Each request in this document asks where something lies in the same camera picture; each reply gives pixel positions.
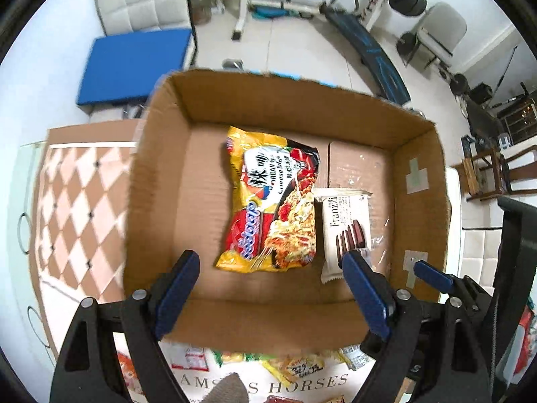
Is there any white red long packet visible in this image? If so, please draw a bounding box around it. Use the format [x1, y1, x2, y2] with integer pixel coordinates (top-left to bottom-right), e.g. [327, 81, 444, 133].
[169, 344, 209, 372]

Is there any yellow egg biscuit bag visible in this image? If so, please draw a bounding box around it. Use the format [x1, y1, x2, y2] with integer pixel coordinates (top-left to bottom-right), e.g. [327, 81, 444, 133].
[261, 354, 325, 384]

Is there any white chocolate wafer packet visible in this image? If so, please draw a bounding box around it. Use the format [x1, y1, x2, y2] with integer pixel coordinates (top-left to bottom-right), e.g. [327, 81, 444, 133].
[313, 188, 372, 284]

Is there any yellow instant noodle packet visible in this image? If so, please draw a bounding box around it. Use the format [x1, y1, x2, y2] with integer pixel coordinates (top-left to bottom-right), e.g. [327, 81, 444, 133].
[216, 127, 321, 274]

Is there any orange panda snack bag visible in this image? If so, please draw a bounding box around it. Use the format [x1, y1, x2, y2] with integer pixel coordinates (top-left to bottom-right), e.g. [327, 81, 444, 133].
[117, 352, 139, 392]

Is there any grey white snack packet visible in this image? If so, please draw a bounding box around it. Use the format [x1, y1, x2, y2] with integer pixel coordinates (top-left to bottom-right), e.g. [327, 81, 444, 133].
[339, 345, 372, 371]

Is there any yellow panda snack bag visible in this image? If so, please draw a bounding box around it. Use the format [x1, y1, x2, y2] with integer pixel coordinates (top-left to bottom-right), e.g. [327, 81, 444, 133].
[324, 396, 346, 403]

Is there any green gumball candy bag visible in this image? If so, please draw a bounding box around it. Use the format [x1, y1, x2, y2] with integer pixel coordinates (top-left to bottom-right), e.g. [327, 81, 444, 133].
[212, 350, 245, 367]

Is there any dark red snack packet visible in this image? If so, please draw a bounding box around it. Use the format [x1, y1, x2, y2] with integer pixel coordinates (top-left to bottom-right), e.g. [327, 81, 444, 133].
[265, 395, 303, 403]

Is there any white padded chair right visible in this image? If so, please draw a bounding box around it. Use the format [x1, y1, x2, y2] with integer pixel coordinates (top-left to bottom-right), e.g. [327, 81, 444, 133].
[458, 228, 501, 295]

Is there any dark wooden chair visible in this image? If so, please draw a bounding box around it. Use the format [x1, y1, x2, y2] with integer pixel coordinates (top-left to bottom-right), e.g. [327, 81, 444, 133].
[499, 145, 537, 195]

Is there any checkered printed tablecloth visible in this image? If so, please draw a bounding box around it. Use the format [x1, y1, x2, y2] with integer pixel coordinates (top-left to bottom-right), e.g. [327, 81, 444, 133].
[29, 119, 421, 403]

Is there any black blue sit-up bench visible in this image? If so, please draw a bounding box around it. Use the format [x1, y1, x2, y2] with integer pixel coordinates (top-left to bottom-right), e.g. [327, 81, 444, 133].
[319, 0, 410, 105]

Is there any open cardboard box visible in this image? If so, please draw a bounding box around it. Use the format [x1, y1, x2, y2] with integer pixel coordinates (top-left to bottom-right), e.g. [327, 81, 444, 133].
[123, 70, 450, 355]

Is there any grey folding chair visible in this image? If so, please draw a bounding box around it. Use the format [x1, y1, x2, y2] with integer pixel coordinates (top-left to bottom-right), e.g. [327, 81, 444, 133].
[396, 3, 467, 69]

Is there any white chair with blue cushion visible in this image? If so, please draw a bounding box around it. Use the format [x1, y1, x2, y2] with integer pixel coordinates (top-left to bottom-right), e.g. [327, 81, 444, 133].
[77, 0, 197, 106]

